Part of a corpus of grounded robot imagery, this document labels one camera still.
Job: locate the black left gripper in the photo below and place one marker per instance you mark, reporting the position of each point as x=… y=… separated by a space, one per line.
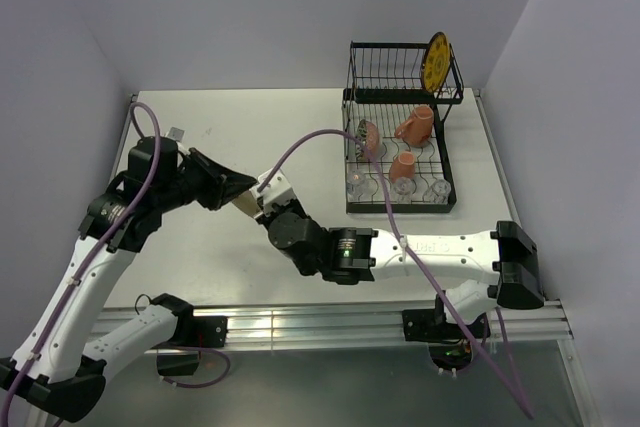
x=223 y=183

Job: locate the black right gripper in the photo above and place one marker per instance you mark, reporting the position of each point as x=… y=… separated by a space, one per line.
x=264 y=216

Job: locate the beige floral plate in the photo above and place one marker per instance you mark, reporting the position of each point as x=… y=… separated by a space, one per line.
x=247 y=204

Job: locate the clear glass cup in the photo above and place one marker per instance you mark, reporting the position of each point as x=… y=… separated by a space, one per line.
x=358 y=185
x=438 y=192
x=402 y=190

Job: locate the black white patterned bowl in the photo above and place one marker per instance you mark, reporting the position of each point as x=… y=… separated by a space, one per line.
x=368 y=135

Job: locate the small pink cup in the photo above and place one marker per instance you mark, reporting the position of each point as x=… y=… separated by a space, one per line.
x=403 y=166

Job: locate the large pink floral mug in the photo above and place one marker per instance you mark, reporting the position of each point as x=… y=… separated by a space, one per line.
x=416 y=130

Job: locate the yellow patterned plate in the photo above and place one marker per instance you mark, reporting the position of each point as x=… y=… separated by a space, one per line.
x=436 y=63

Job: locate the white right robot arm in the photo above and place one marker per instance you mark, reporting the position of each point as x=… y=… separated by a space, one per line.
x=472 y=274

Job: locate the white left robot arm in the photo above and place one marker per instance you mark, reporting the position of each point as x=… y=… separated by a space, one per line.
x=57 y=369

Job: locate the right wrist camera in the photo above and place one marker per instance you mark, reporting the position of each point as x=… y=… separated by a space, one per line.
x=278 y=192

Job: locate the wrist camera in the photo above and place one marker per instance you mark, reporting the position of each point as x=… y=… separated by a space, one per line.
x=278 y=192
x=177 y=135

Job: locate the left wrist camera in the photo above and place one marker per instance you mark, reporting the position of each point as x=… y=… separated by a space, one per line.
x=177 y=135

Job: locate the aluminium mounting rail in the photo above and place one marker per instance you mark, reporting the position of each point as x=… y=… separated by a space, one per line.
x=359 y=325

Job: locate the black wire dish rack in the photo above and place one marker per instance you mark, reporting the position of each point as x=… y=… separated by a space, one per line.
x=396 y=101

